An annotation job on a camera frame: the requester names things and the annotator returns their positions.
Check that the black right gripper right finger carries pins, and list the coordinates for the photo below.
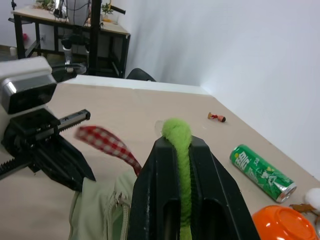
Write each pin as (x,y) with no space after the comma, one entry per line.
(215,190)

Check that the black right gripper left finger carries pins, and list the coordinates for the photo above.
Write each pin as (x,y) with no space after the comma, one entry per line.
(152,190)

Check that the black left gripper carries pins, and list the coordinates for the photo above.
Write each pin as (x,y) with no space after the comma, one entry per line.
(32,130)

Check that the pale green zip pouch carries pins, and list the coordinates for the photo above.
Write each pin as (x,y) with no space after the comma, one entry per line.
(95,207)

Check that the red white checkered ribbon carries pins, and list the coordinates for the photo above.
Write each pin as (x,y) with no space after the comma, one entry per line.
(107,142)

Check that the green soda can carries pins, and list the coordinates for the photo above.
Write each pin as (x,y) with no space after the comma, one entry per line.
(262,172)

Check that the small red toy figurine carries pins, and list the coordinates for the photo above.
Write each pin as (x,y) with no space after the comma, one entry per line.
(218,117)

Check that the orange plastic bowl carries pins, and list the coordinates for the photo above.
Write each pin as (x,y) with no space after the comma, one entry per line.
(282,223)

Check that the brown dried leaf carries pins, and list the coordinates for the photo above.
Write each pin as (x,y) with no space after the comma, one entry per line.
(301,207)

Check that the black office chair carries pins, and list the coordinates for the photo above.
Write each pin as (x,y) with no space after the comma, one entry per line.
(140,74)

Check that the small potted green plant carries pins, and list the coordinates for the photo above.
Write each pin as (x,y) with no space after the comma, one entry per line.
(107,11)

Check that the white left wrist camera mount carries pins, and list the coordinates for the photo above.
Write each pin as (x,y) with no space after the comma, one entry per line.
(25,77)

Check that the black upright post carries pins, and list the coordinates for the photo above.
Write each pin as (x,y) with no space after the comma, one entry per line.
(95,37)

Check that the black frame wooden desk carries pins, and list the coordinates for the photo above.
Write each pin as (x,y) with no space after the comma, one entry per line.
(35,17)

